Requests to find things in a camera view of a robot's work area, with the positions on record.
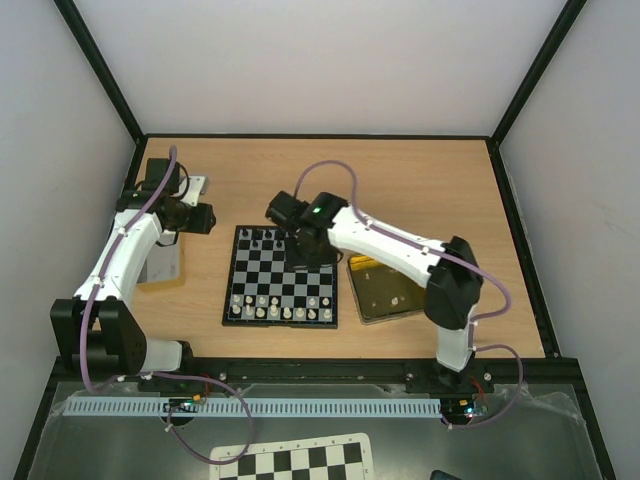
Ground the silver gold tin lid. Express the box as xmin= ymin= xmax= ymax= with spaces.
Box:
xmin=137 ymin=235 xmax=185 ymax=291

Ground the black silver chess board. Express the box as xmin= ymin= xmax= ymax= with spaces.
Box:
xmin=222 ymin=225 xmax=338 ymax=329

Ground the gold tin with pieces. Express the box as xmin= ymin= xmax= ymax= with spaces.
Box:
xmin=347 ymin=255 xmax=425 ymax=325

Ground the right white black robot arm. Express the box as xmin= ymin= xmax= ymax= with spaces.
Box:
xmin=265 ymin=191 xmax=483 ymax=392

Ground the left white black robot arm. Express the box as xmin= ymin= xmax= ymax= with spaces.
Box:
xmin=50 ymin=146 xmax=216 ymax=394

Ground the printed checkerboard sheet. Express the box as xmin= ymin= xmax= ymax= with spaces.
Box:
xmin=209 ymin=433 xmax=376 ymax=480

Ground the black phone corner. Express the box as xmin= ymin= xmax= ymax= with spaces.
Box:
xmin=430 ymin=470 xmax=460 ymax=480

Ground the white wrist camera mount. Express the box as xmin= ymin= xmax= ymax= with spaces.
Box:
xmin=178 ymin=175 xmax=209 ymax=207

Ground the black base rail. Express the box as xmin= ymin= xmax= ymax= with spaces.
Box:
xmin=137 ymin=362 xmax=496 ymax=394

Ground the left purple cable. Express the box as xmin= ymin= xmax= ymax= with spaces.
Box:
xmin=79 ymin=144 xmax=256 ymax=461

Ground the white slotted cable duct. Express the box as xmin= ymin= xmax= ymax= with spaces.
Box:
xmin=63 ymin=397 xmax=441 ymax=419

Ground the black aluminium frame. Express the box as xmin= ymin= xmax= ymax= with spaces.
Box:
xmin=9 ymin=0 xmax=616 ymax=480

